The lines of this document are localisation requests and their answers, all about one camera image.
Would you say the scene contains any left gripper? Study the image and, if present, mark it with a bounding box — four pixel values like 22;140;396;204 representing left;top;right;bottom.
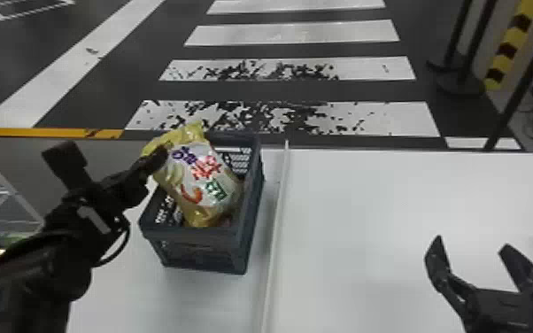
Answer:
90;144;170;212

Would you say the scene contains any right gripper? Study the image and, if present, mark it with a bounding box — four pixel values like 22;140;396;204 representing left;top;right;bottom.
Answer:
423;235;533;333

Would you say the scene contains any yellow snack packet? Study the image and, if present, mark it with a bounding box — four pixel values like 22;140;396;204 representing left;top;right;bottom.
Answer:
142;121;244;228

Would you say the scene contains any dark blue crate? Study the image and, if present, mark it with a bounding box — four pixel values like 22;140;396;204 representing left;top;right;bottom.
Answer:
138;131;267;275

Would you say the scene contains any black pole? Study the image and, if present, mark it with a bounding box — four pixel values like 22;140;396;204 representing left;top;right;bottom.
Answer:
483;4;533;152

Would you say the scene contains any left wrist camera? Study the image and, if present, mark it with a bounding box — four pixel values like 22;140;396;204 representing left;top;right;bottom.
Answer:
41;140;95;190

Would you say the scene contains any yellow black striped post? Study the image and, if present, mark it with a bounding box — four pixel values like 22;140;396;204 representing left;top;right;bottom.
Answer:
483;0;533;92

